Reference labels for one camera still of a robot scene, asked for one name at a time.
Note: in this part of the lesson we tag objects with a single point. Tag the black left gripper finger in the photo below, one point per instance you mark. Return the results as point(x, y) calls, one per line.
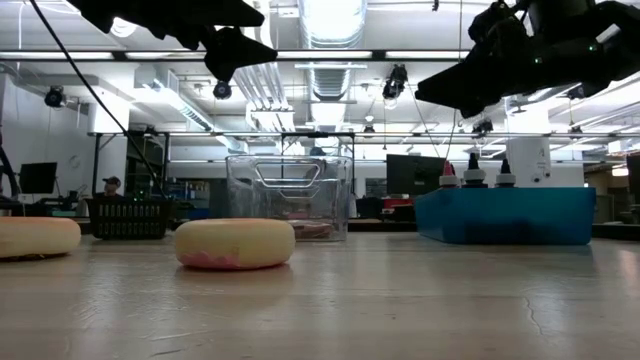
point(245, 52)
point(235, 14)

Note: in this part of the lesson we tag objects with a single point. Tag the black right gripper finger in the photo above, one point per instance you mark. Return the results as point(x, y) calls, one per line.
point(465, 90)

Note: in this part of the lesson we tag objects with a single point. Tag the black food colouring bottle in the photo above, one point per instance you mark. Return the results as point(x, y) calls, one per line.
point(474, 175)
point(505, 180)

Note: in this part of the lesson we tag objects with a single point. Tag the pink food colouring bottle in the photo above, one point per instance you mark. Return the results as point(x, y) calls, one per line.
point(448, 181)

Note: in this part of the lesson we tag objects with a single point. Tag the orange frosted toy donut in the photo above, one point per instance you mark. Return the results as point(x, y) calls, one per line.
point(35, 237)
point(235, 242)

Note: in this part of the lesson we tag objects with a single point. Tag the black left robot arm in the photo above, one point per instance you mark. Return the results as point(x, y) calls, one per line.
point(150, 12)

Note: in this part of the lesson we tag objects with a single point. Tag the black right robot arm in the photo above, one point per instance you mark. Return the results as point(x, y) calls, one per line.
point(600, 45)

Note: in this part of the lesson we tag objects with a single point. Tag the black ceiling spotlight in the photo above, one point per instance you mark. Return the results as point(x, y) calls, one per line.
point(222, 91)
point(484, 126)
point(395, 85)
point(578, 93)
point(54, 97)

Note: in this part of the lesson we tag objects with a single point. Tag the black overhead crossbar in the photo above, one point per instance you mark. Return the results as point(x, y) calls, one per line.
point(380, 55)

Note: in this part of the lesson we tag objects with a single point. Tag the white round column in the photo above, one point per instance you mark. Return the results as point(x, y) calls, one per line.
point(527, 160)

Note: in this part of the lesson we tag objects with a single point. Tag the large black monitor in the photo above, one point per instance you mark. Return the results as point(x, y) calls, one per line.
point(412, 175)

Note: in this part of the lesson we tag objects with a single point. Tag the blue plastic bin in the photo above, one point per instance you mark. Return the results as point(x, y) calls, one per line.
point(500, 215)

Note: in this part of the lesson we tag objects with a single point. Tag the clear plastic container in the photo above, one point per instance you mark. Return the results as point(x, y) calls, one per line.
point(240, 200)

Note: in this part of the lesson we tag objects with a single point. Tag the black slotted plastic basket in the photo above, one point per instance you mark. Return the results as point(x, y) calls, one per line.
point(130, 220)

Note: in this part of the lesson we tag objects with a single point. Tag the small black monitor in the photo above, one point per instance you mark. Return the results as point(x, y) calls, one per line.
point(37, 177)

